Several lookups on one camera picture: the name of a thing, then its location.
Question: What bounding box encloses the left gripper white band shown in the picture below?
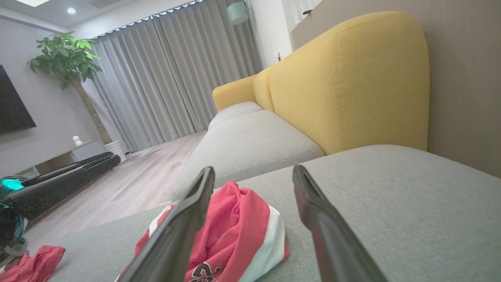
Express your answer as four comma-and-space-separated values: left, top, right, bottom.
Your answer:
0, 152, 121, 220

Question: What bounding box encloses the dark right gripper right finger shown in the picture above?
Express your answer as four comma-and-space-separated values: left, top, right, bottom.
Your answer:
292, 164, 389, 282

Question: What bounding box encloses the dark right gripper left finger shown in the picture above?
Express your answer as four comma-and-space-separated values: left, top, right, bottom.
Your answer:
117, 166, 216, 282

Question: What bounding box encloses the red and white basketball jersey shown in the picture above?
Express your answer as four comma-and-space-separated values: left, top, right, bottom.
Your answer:
115, 180, 290, 282

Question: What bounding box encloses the red white striped garment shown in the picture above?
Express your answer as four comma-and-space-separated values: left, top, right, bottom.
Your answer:
0, 245, 66, 282

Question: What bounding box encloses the low TV cabinet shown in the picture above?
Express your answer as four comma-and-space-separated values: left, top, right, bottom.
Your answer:
14, 139, 106, 179

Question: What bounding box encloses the large grey sofa chaise seat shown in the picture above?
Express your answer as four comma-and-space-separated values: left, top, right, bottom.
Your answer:
23, 144, 501, 282

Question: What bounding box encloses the green potted tree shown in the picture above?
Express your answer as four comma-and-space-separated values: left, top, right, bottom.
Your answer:
26, 31, 114, 145

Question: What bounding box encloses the grey pleated curtain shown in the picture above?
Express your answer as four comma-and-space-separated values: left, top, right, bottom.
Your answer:
91, 0, 263, 152

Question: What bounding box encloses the yellow sofa end backrest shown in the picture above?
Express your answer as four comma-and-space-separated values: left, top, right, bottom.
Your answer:
212, 74, 259, 111

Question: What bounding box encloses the wide yellow sofa backrest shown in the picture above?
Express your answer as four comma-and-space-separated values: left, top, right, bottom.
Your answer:
269, 11, 430, 155

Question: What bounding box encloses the narrow yellow sofa backrest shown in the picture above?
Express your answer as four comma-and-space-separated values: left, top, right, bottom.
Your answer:
252, 67, 275, 112

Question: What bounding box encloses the pale teal pendant lamp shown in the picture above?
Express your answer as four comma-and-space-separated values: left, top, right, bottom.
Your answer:
226, 1, 250, 26

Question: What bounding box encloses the black wall television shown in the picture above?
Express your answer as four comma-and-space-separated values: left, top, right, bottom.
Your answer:
0, 65, 37, 136

